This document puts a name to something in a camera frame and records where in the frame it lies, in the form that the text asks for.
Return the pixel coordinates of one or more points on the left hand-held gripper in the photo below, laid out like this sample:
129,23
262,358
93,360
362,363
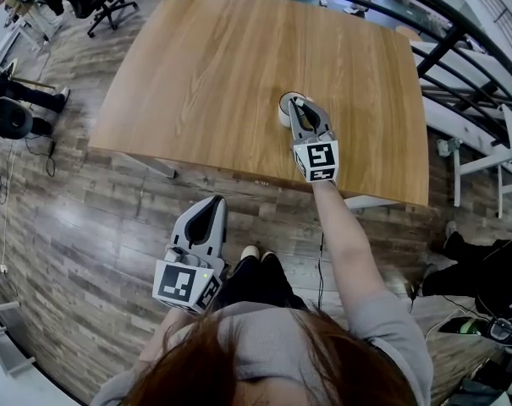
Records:
177,283

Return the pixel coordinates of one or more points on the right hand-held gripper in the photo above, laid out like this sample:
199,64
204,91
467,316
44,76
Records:
321,159

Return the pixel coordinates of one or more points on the white mug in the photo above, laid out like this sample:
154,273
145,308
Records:
283,119

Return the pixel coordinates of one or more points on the person's left forearm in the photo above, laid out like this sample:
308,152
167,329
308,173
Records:
162,332

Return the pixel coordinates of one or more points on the person's right forearm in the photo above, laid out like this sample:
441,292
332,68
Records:
344,243

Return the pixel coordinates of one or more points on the person's left white shoe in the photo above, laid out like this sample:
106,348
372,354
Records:
249,253

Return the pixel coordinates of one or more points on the person's white shoe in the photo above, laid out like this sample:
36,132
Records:
249,253
267,256

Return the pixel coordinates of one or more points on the person's right white shoe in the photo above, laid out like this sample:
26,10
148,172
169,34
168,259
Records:
267,256

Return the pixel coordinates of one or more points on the person's black trousers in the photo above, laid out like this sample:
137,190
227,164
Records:
255,281

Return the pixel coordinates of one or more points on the white table leg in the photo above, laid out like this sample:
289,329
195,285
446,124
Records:
365,202
164,168

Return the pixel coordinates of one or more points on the person's grey top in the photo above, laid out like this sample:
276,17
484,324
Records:
272,332

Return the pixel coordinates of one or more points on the white grey power box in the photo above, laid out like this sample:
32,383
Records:
448,146

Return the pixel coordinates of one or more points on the wooden table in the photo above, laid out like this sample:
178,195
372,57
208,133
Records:
444,47

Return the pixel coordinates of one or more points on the black rounded device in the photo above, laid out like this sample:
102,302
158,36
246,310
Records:
10,119

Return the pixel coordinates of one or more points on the black green device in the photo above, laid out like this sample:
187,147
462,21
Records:
467,326

